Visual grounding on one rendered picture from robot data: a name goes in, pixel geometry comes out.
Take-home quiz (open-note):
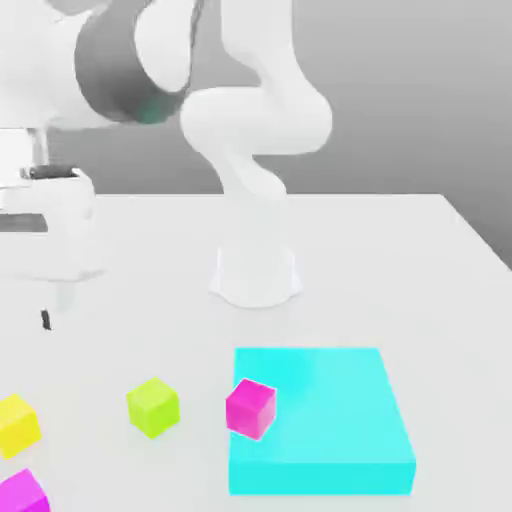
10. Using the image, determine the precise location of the small pink cube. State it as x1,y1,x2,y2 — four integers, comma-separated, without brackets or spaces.
224,377,278,442

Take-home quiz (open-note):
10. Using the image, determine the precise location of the small lime green cube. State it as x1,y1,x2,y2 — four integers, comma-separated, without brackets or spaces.
125,376,182,441

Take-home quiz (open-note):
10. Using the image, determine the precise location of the large cyan box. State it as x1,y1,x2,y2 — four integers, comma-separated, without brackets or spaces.
228,346,418,498

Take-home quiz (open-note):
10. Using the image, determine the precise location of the small yellow cube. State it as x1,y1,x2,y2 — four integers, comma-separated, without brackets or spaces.
0,393,43,462

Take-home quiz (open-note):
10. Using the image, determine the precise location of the small magenta cube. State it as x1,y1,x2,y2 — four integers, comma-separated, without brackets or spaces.
0,468,52,512

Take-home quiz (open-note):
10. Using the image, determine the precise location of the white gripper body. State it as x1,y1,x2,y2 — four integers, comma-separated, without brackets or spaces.
0,184,108,284

